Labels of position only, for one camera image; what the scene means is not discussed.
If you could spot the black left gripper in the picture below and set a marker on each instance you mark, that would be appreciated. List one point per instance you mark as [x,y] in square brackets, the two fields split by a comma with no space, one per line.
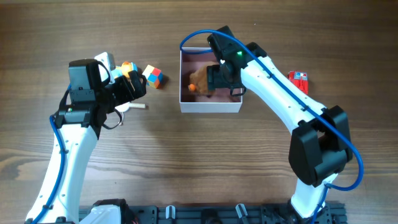
[128,93]

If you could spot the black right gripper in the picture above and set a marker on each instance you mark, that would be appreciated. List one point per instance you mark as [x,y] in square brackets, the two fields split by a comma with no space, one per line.
[213,76]

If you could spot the yellow duck toy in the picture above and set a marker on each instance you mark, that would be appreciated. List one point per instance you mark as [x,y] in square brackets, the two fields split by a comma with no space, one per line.
[124,70]

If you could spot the brown plush toy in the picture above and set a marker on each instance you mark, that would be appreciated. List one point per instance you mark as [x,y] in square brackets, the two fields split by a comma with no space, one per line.
[198,81]

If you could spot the white cardboard box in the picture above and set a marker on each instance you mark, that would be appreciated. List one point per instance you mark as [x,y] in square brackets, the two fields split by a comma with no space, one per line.
[191,60]

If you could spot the red toy truck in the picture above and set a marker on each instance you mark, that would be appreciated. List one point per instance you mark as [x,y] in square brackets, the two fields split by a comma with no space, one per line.
[300,80]

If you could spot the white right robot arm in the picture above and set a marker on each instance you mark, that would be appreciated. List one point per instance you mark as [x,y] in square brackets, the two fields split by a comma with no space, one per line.
[320,144]

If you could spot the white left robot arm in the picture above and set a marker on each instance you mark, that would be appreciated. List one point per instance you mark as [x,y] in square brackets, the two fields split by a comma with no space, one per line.
[59,198]

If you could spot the colourful two-by-two puzzle cube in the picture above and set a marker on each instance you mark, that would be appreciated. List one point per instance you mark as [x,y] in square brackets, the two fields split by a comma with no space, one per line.
[154,76]

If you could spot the white wooden rattle drum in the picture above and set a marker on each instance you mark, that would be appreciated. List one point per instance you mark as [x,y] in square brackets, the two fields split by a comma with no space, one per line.
[125,107]

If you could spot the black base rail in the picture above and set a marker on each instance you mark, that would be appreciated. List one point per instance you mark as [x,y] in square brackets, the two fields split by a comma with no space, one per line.
[264,214]

